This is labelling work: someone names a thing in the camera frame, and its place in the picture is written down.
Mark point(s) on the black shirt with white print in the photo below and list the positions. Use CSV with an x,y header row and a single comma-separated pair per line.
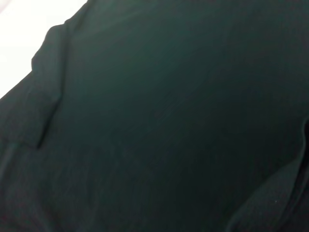
x,y
169,120

